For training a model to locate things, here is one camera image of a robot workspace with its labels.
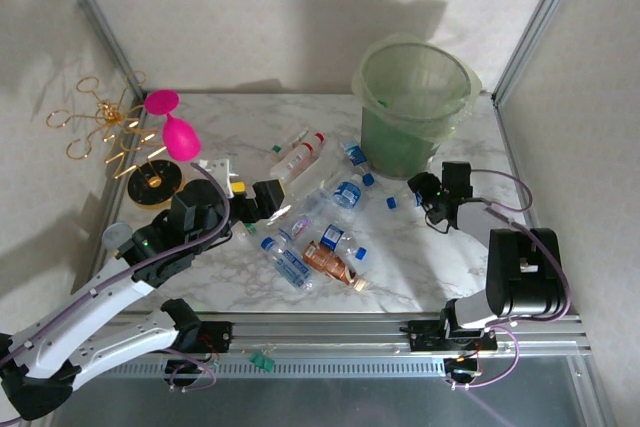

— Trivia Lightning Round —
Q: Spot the clear bottle light blue label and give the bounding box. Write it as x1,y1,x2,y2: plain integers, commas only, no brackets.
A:
260,234,316,292

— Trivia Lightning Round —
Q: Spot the small clear bottle green label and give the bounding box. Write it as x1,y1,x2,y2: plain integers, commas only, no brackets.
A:
234,220,261,248

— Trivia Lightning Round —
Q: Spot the clear bottle dark blue label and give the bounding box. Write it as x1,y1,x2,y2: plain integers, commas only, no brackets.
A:
317,223,369,261

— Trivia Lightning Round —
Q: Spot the brown plastic bottle beige cap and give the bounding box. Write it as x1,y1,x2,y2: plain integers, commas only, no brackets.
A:
302,240,368,292

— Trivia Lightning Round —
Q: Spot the grey metal panel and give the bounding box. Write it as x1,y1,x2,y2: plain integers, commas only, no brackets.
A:
47,375,609,427

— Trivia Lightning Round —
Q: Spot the small clear bottle blue label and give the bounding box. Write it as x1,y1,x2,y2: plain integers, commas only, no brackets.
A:
332,172,376,209

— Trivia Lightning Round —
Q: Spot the grey slotted cable duct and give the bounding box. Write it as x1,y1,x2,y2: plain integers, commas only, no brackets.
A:
64,357,449,379

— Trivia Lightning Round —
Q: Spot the clear crushed bottle white strip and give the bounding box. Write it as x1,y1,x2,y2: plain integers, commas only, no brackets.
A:
266,202,297,227

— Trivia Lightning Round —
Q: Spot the clear bottle red cap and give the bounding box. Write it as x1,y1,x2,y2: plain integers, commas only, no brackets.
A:
268,132,326,183

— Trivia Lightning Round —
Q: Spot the pink plastic goblet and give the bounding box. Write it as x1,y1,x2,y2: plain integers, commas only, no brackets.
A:
143,89,203,163

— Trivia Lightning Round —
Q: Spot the small green clip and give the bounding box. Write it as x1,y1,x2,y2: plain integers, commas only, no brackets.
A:
249,350,276,373

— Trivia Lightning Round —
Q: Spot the aluminium table side rail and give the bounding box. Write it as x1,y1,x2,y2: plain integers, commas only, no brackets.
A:
492,91,614,427
19,94,149,427

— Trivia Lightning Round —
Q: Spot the gold wire rack black base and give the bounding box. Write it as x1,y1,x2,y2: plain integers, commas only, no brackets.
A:
45,70,186,211

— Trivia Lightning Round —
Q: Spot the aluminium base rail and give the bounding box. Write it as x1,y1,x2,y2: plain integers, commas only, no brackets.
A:
54,311,594,363

